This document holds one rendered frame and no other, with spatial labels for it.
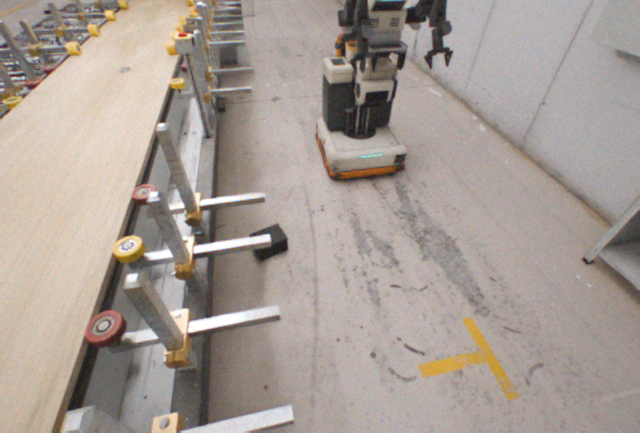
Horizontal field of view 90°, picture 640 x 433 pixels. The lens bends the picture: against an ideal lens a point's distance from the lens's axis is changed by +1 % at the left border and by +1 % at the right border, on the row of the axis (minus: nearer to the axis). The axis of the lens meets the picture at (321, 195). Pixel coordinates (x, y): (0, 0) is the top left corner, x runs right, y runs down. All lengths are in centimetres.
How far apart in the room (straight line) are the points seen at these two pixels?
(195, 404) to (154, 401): 17
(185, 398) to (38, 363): 34
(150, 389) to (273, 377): 72
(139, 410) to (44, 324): 34
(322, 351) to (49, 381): 116
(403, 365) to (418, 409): 19
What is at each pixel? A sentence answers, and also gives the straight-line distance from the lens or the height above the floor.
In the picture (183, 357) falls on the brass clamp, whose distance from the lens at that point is 95.
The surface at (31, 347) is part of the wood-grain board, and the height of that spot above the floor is 90.
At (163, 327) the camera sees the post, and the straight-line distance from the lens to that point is 86.
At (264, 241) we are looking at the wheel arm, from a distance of 107.
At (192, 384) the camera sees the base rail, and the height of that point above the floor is 70.
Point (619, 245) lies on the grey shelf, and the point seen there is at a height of 14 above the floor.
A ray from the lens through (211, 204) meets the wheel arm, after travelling 128.
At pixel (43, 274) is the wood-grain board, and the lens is 118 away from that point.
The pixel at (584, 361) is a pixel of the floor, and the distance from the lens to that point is 220.
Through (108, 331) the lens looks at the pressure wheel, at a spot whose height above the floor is 91.
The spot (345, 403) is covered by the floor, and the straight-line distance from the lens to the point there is 172.
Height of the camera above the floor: 165
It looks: 42 degrees down
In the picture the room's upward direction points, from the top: 1 degrees clockwise
